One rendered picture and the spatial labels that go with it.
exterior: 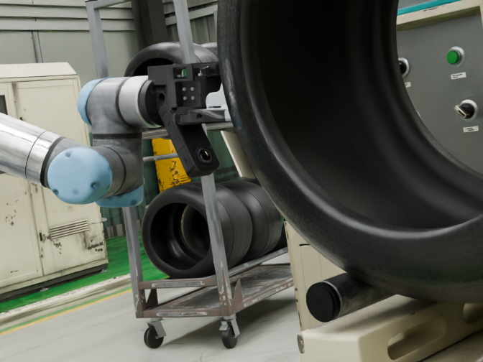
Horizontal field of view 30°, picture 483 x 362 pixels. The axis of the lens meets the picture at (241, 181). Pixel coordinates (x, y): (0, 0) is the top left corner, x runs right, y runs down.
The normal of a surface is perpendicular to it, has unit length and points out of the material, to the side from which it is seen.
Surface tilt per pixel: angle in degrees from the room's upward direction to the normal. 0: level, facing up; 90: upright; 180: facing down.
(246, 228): 95
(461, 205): 81
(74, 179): 90
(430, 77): 90
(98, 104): 87
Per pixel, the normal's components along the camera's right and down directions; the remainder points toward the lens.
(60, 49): 0.80, -0.09
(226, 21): -0.82, 0.11
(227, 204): 0.58, -0.62
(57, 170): -0.19, 0.09
